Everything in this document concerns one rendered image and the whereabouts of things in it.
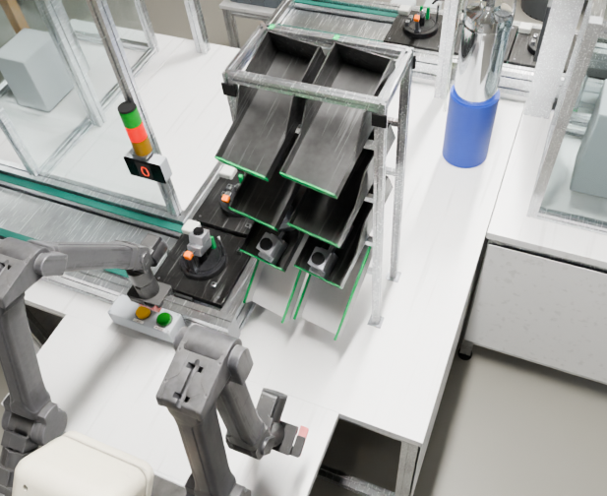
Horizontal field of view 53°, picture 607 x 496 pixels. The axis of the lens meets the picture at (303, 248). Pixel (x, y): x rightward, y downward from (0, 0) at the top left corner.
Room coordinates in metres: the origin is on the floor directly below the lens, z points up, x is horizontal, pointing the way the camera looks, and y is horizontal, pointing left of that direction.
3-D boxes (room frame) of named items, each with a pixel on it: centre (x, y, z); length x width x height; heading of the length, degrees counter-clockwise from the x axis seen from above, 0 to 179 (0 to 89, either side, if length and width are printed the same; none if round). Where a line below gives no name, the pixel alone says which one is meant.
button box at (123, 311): (0.97, 0.48, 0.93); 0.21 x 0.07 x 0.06; 61
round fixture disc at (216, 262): (1.11, 0.30, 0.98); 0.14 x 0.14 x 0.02
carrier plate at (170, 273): (1.11, 0.30, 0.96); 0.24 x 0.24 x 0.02; 61
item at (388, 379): (1.50, 0.08, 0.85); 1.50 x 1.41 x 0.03; 61
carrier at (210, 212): (1.34, 0.17, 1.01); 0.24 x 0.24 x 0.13; 61
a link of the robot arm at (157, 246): (0.97, 0.40, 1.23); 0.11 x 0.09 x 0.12; 154
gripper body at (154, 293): (0.93, 0.41, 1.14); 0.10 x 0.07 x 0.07; 61
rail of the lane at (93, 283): (1.11, 0.61, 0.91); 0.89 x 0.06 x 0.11; 61
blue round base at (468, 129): (1.53, -0.61, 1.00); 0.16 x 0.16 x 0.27
